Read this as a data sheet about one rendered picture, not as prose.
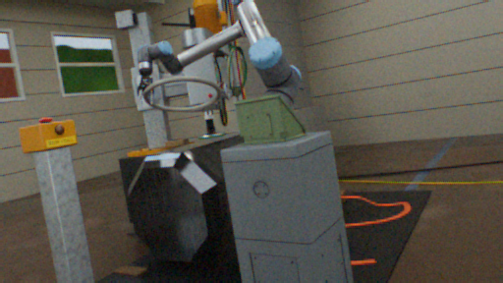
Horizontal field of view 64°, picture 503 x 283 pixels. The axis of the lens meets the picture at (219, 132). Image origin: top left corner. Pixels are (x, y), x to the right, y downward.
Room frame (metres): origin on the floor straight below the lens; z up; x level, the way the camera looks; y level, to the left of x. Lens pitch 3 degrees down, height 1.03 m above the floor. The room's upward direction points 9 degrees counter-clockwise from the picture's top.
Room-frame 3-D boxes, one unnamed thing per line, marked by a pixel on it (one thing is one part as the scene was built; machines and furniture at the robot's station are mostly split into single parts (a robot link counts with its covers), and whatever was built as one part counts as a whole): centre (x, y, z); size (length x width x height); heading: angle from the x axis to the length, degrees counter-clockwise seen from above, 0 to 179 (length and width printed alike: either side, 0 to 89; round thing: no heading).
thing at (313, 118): (6.41, -1.18, 0.43); 1.30 x 0.62 x 0.86; 142
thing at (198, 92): (3.25, 0.05, 1.30); 0.36 x 0.22 x 0.45; 169
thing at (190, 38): (3.52, 0.00, 1.60); 0.96 x 0.25 x 0.17; 169
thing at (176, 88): (3.86, 0.39, 1.35); 0.74 x 0.34 x 0.25; 85
